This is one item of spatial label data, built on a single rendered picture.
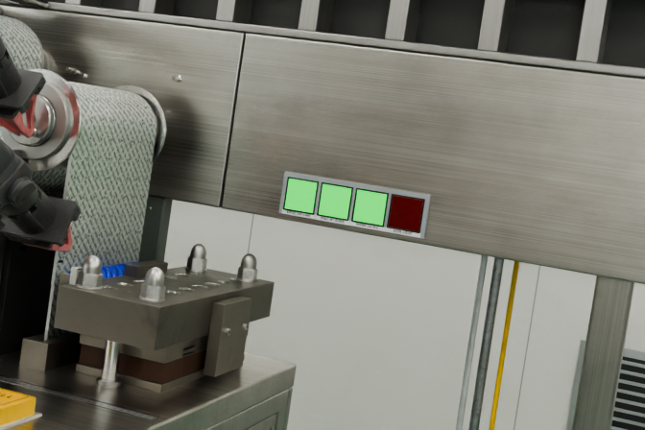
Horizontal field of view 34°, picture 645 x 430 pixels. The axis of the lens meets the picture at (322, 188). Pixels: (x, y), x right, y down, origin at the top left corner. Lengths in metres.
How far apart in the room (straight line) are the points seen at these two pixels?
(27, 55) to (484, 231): 0.81
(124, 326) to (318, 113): 0.50
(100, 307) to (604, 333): 0.82
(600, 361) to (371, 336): 2.43
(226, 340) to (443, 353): 2.55
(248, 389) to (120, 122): 0.45
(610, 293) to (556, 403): 2.29
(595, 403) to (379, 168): 0.53
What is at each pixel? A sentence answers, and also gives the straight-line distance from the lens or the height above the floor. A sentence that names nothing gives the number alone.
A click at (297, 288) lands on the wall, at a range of 4.23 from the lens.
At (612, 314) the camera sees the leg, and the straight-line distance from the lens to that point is 1.77.
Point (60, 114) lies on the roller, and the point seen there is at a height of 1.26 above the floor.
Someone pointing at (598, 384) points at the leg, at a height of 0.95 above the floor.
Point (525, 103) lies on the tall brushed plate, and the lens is 1.62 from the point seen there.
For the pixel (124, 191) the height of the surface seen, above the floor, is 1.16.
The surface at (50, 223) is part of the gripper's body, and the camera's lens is 1.47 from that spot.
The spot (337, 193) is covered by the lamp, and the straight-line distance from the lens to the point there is 1.68.
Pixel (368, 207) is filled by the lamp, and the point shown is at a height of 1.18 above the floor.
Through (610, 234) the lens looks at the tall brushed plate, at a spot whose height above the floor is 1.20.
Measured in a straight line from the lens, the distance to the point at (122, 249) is 1.69.
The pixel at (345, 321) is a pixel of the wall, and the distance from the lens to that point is 4.18.
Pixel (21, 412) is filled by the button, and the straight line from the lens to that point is 1.32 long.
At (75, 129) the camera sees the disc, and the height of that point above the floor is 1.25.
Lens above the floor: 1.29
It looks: 3 degrees down
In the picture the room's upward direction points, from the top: 8 degrees clockwise
